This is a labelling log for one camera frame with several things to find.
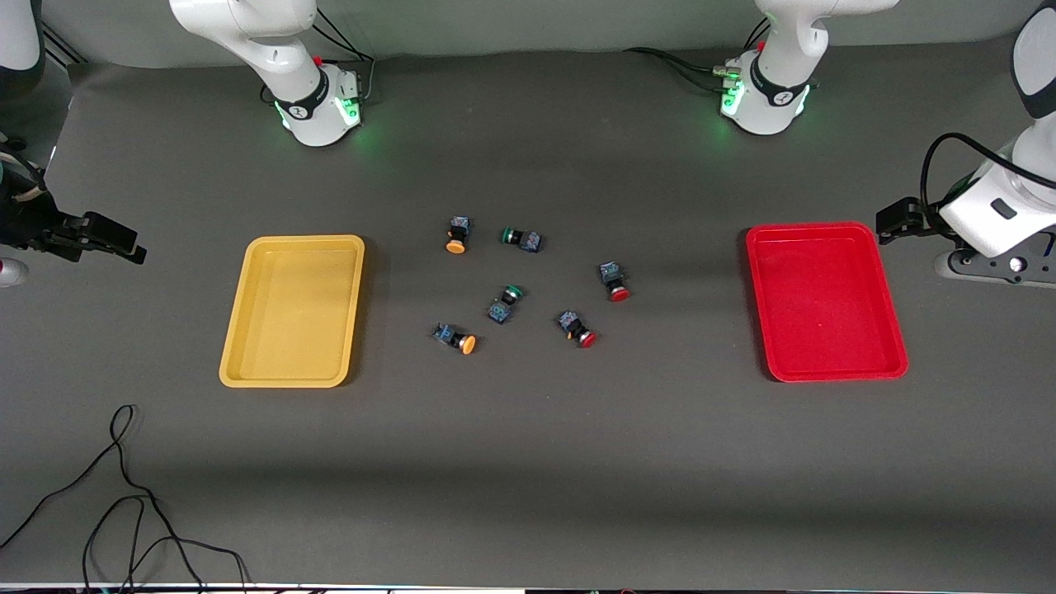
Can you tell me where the black right arm base cable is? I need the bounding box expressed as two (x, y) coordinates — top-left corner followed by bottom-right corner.
(307, 8), (378, 106)

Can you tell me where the thin black loose cable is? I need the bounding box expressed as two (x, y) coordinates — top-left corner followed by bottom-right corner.
(0, 403), (249, 592)

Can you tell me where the yellow plastic tray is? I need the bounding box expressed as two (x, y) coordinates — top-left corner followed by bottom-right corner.
(219, 234), (366, 389)

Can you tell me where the black arm base cable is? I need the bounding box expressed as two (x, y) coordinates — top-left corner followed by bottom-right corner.
(622, 18), (774, 93)
(307, 8), (378, 106)

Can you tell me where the aluminium frame rail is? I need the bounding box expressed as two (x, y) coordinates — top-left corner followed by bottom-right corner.
(41, 23), (85, 67)

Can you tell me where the red plastic tray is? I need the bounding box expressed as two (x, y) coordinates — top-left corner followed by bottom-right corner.
(745, 221), (910, 384)

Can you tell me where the black left arm base cable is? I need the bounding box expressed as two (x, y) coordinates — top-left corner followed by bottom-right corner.
(622, 18), (774, 93)

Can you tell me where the red push button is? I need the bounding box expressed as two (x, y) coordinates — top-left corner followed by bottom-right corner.
(558, 309), (598, 349)
(599, 261), (632, 303)

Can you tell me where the dark grey table cloth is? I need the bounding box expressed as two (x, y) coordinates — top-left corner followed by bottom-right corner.
(0, 33), (1056, 589)

